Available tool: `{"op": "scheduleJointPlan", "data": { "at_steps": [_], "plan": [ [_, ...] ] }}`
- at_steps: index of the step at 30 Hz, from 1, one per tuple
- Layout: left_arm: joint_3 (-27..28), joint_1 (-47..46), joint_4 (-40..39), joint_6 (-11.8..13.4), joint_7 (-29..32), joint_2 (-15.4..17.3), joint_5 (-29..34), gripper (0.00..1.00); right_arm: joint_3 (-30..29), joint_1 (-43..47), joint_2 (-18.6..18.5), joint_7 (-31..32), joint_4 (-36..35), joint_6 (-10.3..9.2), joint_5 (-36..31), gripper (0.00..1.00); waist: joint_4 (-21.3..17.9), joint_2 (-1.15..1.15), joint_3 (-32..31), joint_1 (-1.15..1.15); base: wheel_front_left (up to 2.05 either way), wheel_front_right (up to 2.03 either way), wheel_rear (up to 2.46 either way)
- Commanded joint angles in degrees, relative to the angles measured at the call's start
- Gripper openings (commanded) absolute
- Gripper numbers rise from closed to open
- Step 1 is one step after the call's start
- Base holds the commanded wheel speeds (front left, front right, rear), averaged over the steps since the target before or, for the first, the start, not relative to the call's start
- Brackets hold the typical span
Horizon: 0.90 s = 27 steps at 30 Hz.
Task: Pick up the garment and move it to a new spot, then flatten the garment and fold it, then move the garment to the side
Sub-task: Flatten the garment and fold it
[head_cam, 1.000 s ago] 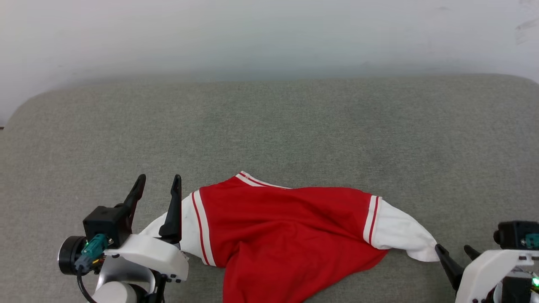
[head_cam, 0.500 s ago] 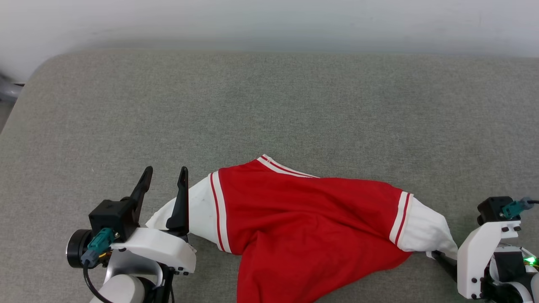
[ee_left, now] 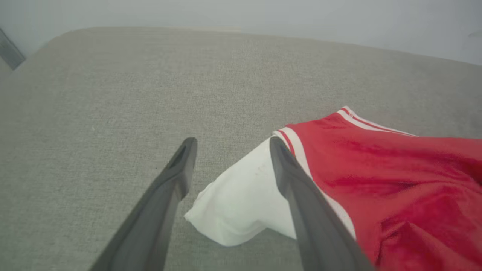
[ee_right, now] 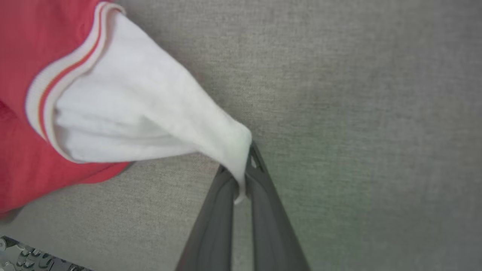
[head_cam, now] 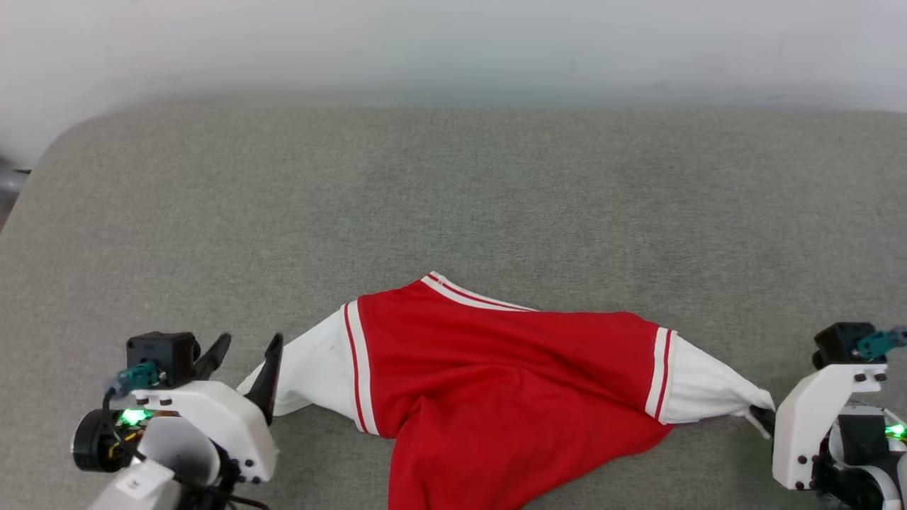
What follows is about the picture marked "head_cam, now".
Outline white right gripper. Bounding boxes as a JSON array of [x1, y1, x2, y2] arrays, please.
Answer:
[[750, 363, 888, 491]]

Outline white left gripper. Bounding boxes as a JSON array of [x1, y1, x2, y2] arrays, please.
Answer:
[[71, 333, 284, 484]]

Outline red and white jersey shirt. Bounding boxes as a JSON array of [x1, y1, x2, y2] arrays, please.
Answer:
[[236, 271, 777, 510]]

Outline grey cylindrical object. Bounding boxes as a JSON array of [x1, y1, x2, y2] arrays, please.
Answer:
[[0, 159, 30, 213]]

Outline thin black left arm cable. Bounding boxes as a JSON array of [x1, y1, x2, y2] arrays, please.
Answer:
[[170, 482, 270, 510]]

